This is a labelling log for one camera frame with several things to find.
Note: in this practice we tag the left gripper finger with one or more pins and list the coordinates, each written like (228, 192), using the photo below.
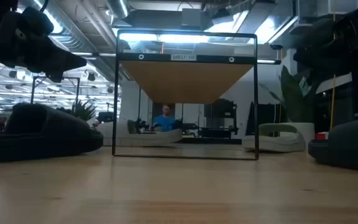
(56, 77)
(70, 60)

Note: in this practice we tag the black rubber slide sandal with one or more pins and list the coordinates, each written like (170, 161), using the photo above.
(346, 149)
(42, 133)

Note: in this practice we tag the white rubber slide sandal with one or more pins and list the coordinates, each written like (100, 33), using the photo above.
(272, 143)
(141, 138)

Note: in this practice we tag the background black robot arm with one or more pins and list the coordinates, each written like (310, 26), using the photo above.
(140, 126)
(186, 126)

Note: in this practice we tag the white shelf label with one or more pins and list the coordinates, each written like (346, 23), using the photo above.
(183, 57)

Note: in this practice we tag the black metal shelf wooden top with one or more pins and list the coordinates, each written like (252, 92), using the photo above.
(182, 81)

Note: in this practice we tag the black ceiling spotlight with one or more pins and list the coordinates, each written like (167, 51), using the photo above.
(91, 77)

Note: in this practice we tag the spiky green plant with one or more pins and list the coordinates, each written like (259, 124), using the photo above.
(82, 110)

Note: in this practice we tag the large-leaf plant in white pot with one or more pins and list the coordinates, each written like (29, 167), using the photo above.
(294, 99)

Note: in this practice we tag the white ceiling unit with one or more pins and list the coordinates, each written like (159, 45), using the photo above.
(343, 6)

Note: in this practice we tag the small red box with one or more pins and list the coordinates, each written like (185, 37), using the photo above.
(321, 136)

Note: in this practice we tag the black upright board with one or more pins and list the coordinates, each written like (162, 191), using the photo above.
(264, 115)

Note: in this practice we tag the person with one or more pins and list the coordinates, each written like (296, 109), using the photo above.
(164, 123)

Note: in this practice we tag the black equipment cart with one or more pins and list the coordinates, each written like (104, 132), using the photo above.
(219, 118)

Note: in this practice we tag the grey ceiling box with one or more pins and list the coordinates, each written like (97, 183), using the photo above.
(191, 17)

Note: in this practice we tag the silver spiral air duct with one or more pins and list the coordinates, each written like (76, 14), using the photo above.
(73, 40)

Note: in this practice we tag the black metal frame stand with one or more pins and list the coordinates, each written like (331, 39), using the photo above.
(33, 93)

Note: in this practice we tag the dark security camera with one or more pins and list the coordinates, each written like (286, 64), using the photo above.
(276, 47)

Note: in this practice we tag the short silver air duct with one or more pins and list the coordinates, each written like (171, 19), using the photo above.
(118, 7)

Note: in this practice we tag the black aluminium table frame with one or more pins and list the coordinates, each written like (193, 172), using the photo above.
(213, 141)

